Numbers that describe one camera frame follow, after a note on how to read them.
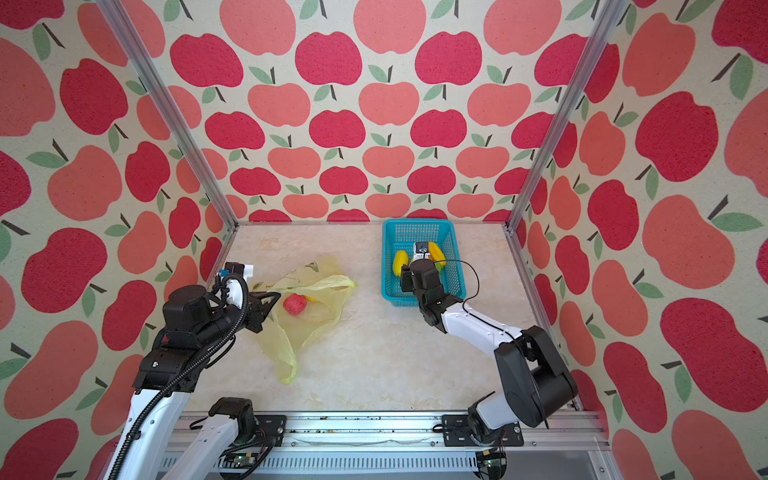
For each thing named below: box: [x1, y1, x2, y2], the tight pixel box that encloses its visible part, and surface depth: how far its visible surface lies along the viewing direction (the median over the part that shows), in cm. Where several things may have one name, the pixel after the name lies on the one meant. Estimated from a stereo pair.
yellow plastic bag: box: [253, 257, 357, 386], surface depth 78 cm
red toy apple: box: [283, 293, 307, 316], surface depth 95 cm
